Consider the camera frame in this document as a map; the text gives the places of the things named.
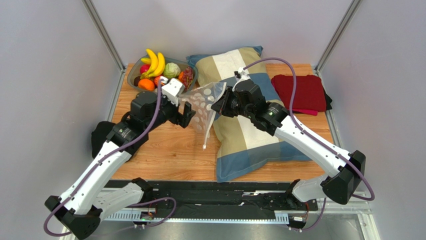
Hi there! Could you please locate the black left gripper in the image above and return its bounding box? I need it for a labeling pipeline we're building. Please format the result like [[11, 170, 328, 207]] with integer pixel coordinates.
[[144, 85, 196, 133]]

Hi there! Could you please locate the clear polka-dot zip bag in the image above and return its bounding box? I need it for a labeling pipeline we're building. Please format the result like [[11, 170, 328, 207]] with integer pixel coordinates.
[[179, 82, 227, 150]]

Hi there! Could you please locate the small orange pumpkin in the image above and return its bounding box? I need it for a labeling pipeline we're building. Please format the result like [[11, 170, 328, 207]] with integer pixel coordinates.
[[178, 71, 184, 82]]

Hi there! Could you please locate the green cabbage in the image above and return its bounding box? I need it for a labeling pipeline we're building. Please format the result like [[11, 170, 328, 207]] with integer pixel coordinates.
[[162, 62, 181, 79]]

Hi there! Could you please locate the orange fruit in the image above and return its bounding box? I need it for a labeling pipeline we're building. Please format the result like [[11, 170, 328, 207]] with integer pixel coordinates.
[[137, 78, 156, 92]]

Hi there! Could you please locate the yellow banana bunch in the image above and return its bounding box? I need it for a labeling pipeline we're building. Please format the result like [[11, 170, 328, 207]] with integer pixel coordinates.
[[140, 48, 166, 79]]

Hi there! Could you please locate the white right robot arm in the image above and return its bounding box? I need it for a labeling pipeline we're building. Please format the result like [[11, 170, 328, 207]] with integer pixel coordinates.
[[211, 80, 366, 205]]

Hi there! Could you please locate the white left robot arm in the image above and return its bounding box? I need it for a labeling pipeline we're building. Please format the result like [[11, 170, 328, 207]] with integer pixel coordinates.
[[45, 91, 196, 240]]

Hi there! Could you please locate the red grape bunch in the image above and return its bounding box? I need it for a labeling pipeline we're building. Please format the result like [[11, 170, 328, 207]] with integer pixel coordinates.
[[182, 66, 194, 90]]

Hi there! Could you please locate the blue beige white pillow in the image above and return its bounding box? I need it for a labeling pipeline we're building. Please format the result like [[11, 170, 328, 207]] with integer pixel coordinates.
[[186, 45, 309, 183]]

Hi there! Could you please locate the red peach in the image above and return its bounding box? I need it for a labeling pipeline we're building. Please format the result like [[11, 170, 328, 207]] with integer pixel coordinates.
[[153, 75, 163, 88]]

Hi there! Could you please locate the dark purple fruit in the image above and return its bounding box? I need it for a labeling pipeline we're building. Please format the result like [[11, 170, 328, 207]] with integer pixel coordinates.
[[133, 76, 141, 88]]

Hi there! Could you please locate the red apple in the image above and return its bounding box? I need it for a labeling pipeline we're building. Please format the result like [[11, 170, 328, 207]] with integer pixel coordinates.
[[139, 64, 151, 75]]

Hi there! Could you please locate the grey plastic fruit basin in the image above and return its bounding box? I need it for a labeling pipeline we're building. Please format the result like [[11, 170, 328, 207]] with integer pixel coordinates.
[[126, 55, 199, 93]]

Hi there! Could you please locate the red folded cloth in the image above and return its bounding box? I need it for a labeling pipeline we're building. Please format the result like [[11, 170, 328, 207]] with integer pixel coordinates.
[[271, 74, 327, 113]]

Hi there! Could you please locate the pink cloth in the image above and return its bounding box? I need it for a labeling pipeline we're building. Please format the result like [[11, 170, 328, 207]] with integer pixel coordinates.
[[293, 109, 318, 116]]

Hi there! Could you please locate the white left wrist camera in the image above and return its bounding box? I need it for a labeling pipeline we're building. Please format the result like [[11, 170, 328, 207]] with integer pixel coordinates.
[[160, 76, 185, 107]]

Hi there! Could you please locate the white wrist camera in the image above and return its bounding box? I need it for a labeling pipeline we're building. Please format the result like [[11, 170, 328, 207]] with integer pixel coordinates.
[[160, 76, 185, 107], [232, 67, 251, 92]]

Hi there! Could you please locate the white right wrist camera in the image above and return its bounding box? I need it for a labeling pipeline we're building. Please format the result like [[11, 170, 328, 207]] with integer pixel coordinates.
[[232, 67, 251, 92]]

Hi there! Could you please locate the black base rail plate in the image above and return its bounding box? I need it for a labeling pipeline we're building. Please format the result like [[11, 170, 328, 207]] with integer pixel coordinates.
[[99, 179, 319, 221]]

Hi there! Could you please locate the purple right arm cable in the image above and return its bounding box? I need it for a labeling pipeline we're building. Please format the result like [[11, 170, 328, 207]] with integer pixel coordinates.
[[243, 57, 376, 233]]

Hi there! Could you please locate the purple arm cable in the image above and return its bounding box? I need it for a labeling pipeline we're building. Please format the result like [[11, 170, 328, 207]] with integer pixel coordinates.
[[243, 57, 376, 233], [43, 78, 178, 238]]

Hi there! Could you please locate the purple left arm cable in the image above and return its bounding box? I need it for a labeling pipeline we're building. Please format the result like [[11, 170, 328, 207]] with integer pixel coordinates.
[[43, 78, 178, 238]]

